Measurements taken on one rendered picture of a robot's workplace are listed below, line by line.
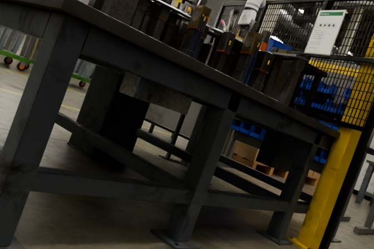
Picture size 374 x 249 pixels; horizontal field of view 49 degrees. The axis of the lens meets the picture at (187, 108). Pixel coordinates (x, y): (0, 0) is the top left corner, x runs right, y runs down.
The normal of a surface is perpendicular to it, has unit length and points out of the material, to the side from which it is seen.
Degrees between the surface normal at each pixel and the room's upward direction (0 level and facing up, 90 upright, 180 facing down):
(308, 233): 90
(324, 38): 90
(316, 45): 90
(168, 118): 90
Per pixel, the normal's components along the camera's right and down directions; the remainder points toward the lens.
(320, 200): -0.80, -0.29
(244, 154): -0.60, -0.21
